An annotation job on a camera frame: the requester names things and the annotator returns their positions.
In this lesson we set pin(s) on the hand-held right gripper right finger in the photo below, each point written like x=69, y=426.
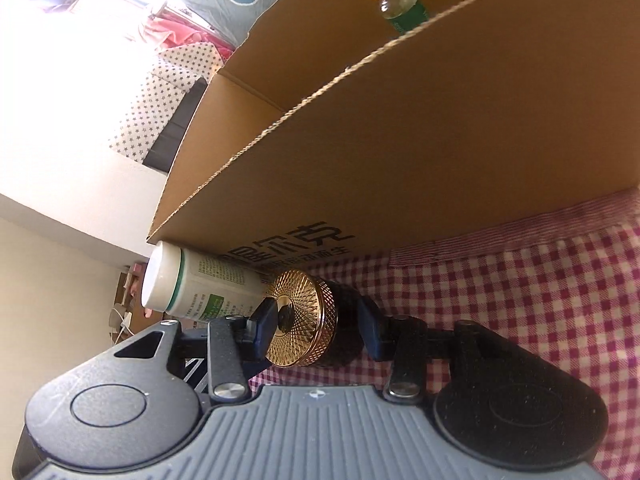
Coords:
x=375, y=332

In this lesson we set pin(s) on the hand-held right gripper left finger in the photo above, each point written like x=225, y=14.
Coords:
x=262, y=330

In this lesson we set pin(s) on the black jar with gold lid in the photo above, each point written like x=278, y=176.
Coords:
x=300, y=310

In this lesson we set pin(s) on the brown cardboard box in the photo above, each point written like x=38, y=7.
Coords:
x=450, y=135

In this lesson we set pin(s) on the white bottle with green label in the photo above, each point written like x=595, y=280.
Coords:
x=210, y=285

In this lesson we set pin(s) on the pink checked bed sheet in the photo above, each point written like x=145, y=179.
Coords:
x=550, y=285

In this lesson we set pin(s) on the white star-print cloth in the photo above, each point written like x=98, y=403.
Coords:
x=150, y=105

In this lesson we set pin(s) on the pink hanging clothes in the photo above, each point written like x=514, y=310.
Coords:
x=175, y=30

